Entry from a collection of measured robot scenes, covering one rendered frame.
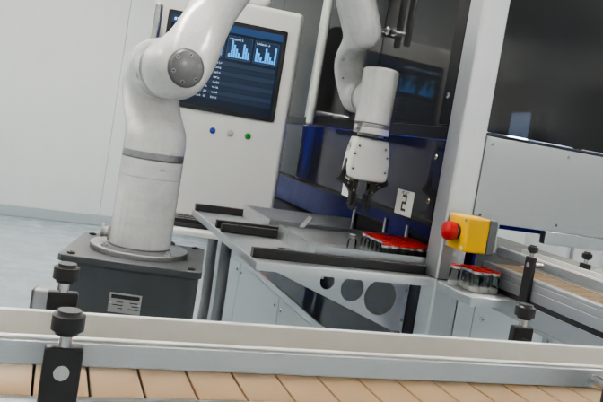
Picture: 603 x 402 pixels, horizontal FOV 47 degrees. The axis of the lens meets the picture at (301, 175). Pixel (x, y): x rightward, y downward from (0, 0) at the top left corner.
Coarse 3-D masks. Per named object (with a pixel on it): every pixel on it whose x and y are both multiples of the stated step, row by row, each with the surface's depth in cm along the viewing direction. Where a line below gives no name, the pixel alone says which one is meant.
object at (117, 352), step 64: (0, 320) 52; (64, 320) 43; (128, 320) 55; (192, 320) 57; (0, 384) 48; (64, 384) 44; (128, 384) 52; (192, 384) 54; (256, 384) 56; (320, 384) 58; (384, 384) 61; (448, 384) 64; (512, 384) 67; (576, 384) 62
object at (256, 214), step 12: (252, 216) 193; (264, 216) 183; (276, 216) 206; (288, 216) 207; (300, 216) 208; (312, 216) 209; (324, 216) 211; (336, 216) 212; (312, 228) 182; (324, 228) 183; (336, 228) 184; (348, 228) 214
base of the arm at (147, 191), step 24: (120, 168) 134; (144, 168) 131; (168, 168) 133; (120, 192) 133; (144, 192) 131; (168, 192) 134; (120, 216) 133; (144, 216) 132; (168, 216) 135; (96, 240) 136; (120, 240) 132; (144, 240) 132; (168, 240) 136
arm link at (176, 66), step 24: (192, 0) 134; (216, 0) 134; (240, 0) 137; (192, 24) 130; (216, 24) 133; (168, 48) 126; (192, 48) 128; (216, 48) 133; (144, 72) 129; (168, 72) 126; (192, 72) 127; (168, 96) 129
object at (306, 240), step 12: (288, 228) 171; (300, 228) 172; (288, 240) 163; (300, 240) 155; (312, 240) 173; (324, 240) 175; (336, 240) 176; (360, 240) 178; (312, 252) 147; (324, 252) 147; (336, 252) 148; (348, 252) 149; (360, 252) 150; (372, 252) 151
